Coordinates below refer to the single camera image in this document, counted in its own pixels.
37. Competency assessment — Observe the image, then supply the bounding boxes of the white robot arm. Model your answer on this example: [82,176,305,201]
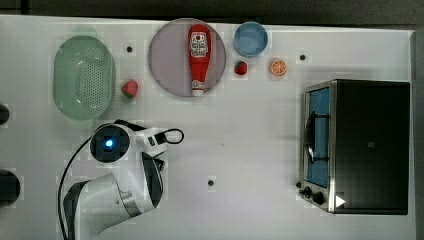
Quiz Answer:
[59,120,167,240]

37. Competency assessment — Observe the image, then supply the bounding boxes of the dark red plush strawberry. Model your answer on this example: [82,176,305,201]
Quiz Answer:
[234,61,248,76]

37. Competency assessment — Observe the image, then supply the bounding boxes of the grey round plate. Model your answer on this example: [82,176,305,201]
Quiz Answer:
[148,18,226,97]

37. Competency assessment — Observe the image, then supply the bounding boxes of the red plush ketchup bottle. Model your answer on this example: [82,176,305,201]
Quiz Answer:
[188,24,211,96]

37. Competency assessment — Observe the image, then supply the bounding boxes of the plush orange slice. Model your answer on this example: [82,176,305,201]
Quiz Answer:
[269,59,287,76]

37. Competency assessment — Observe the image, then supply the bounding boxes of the light red plush strawberry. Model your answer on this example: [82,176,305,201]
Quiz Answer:
[121,80,139,99]

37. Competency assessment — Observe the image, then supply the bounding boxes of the blue bowl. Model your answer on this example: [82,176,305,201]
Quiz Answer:
[233,21,268,58]

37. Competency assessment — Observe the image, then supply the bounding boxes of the green perforated colander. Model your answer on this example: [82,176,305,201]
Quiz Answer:
[53,36,116,121]

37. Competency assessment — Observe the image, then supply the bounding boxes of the black toaster oven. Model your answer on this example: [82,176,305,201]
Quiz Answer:
[296,79,410,215]

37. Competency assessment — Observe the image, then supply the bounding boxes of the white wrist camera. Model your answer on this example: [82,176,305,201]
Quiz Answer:
[137,128,168,157]

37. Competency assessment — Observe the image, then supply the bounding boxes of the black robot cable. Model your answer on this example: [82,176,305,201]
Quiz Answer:
[57,128,185,240]

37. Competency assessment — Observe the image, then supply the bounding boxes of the black green camera mount post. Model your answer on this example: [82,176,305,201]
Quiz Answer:
[0,169,21,208]

